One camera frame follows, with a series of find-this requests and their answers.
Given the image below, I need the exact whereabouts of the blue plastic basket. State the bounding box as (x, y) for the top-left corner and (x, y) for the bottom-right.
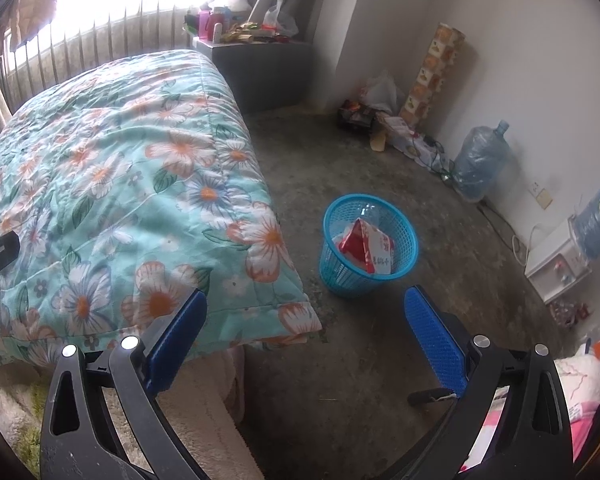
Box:
(320, 194), (420, 298)

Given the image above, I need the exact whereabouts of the red and white paper bag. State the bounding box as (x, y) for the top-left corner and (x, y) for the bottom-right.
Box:
(336, 217), (397, 277)

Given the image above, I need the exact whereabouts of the crumpled translucent plastic bag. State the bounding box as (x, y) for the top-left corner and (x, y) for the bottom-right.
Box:
(360, 71), (406, 116)

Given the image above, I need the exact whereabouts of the white water dispenser with jug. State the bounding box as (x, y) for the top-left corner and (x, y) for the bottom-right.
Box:
(524, 220), (593, 306)

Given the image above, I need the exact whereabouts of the large clear water jug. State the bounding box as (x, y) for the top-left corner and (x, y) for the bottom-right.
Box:
(452, 120), (511, 203)

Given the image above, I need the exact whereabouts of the clear plastic bag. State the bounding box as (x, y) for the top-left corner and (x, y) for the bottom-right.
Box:
(264, 0), (299, 38)

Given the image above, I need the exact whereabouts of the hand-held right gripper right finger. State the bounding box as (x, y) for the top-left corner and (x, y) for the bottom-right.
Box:
(394, 285), (575, 480)

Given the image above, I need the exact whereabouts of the red bottle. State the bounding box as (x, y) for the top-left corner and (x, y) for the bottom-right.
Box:
(211, 6), (232, 36)

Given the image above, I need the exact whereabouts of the patterned wrapped roll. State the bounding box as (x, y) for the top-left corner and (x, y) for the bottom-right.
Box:
(399, 22), (467, 128)

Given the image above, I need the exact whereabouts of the pink and white bag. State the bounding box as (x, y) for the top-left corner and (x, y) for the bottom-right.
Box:
(552, 340), (600, 471)

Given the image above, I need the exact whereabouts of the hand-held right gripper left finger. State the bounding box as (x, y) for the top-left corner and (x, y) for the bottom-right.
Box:
(39, 289), (212, 480)

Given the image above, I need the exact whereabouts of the pile of snack wrappers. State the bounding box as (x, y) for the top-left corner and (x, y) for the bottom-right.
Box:
(220, 22), (291, 46)

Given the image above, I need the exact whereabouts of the printed cardboard box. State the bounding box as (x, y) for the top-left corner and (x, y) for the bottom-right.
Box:
(375, 115), (431, 156)

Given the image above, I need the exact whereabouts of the grey cabinet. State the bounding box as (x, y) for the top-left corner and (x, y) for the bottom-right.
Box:
(192, 35), (315, 113)

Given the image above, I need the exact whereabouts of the floral teal blanket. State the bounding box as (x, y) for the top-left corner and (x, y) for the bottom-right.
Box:
(0, 50), (323, 368)

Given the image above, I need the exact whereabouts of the wall socket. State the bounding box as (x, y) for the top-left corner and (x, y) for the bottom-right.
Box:
(532, 182), (553, 210)

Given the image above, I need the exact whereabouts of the metal window railing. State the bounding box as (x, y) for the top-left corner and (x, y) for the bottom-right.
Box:
(0, 2), (196, 116)

